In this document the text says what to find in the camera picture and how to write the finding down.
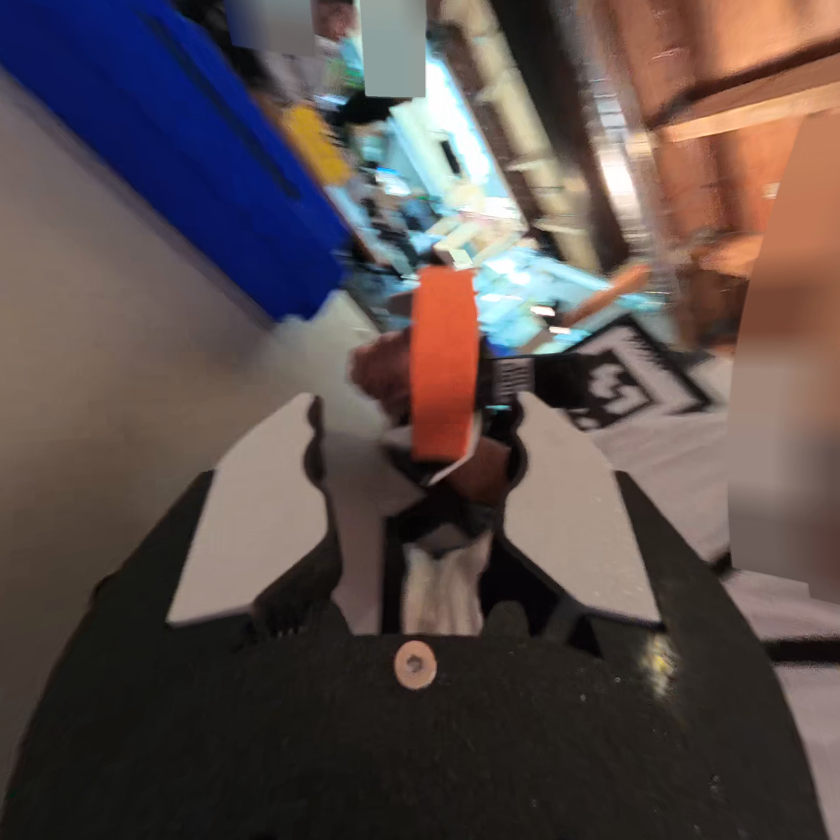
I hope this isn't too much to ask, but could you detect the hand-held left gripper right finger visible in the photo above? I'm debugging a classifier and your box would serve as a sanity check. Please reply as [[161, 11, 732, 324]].
[[500, 395, 662, 641]]

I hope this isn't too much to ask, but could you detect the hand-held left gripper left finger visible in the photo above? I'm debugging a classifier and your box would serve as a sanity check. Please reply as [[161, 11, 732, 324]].
[[165, 392, 347, 634]]

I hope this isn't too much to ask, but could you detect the orange tape roll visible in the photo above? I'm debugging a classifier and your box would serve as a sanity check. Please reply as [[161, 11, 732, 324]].
[[408, 264, 479, 462]]

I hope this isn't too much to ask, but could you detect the blue plastic storage bin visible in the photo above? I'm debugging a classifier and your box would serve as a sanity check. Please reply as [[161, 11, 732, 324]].
[[0, 0, 352, 324]]

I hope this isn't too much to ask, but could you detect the person's right hand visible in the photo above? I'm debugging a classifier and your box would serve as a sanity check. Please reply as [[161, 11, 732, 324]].
[[350, 328, 514, 508]]

